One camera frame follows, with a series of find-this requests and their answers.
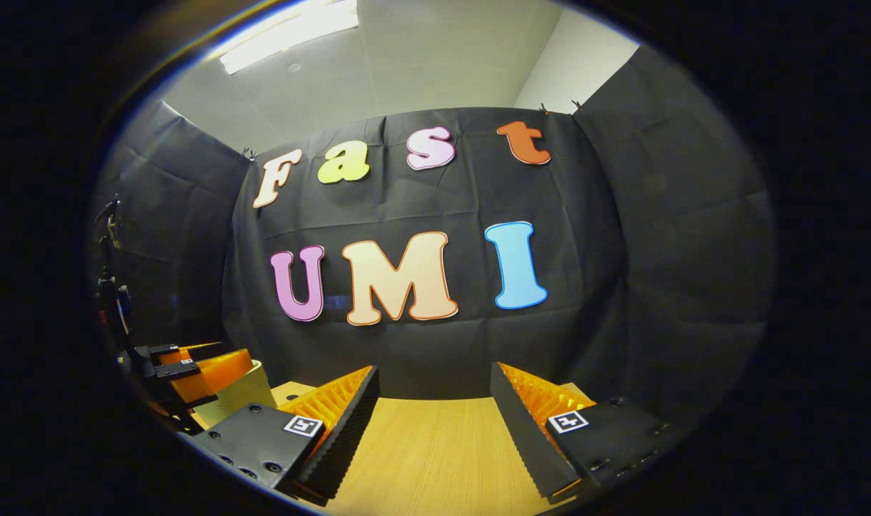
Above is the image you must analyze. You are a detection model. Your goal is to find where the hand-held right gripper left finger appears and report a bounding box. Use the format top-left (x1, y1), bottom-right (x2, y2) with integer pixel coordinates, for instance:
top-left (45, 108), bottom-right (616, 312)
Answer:
top-left (184, 365), bottom-right (380, 506)

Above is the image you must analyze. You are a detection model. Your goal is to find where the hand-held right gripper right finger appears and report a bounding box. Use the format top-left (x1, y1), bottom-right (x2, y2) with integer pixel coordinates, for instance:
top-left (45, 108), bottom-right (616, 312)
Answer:
top-left (490, 362), bottom-right (683, 505)

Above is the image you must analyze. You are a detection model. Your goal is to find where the green desktop garbage bin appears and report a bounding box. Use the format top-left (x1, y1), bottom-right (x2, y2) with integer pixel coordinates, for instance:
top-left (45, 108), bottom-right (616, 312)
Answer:
top-left (191, 358), bottom-right (278, 429)

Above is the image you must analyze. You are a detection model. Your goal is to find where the wooden desktop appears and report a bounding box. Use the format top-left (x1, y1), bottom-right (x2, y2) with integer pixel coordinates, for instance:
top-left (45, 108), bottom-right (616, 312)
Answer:
top-left (270, 381), bottom-right (597, 516)

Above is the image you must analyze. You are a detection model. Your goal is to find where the black backdrop cloth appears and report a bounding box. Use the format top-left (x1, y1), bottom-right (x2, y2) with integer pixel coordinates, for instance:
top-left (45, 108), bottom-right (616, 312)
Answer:
top-left (91, 44), bottom-right (776, 431)

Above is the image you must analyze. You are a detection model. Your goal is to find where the ceiling light panel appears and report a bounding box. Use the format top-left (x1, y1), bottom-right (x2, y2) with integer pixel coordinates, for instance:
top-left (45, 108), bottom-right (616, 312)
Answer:
top-left (216, 0), bottom-right (359, 75)

